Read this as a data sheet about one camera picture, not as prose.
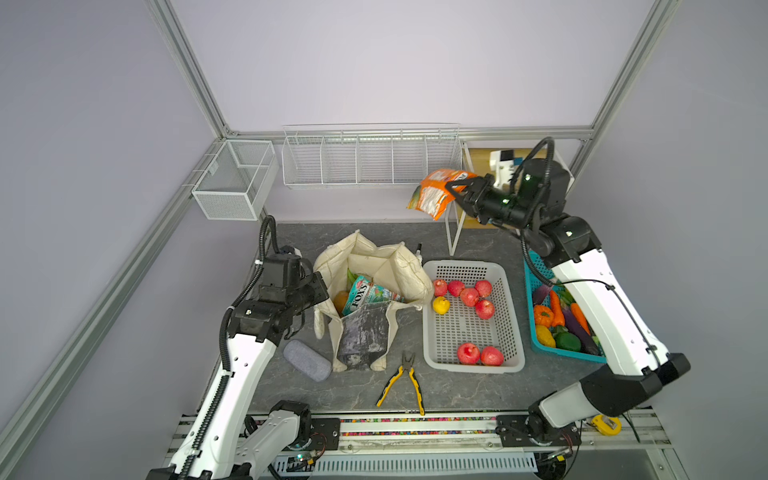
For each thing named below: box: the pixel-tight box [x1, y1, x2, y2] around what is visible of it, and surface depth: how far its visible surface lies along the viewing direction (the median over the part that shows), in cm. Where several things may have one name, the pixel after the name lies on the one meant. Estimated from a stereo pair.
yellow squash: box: [536, 325, 556, 348], surface depth 86 cm
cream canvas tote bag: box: [314, 230, 434, 372], surface depth 86 cm
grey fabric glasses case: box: [283, 340, 332, 382], surface depth 86 cm
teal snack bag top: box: [341, 276, 405, 316], surface depth 88 cm
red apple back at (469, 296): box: [460, 287, 479, 307], surface depth 95 cm
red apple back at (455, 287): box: [447, 280, 465, 297], surface depth 98 cm
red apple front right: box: [481, 346, 505, 367], surface depth 82 cm
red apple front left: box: [458, 342, 480, 365], surface depth 83 cm
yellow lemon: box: [433, 296, 451, 315], surface depth 94 cm
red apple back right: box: [474, 280, 493, 298], surface depth 98 cm
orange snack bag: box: [406, 169, 478, 221], surface depth 64 cm
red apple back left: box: [433, 279, 447, 297], surface depth 98 cm
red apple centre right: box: [475, 299, 495, 320], surface depth 93 cm
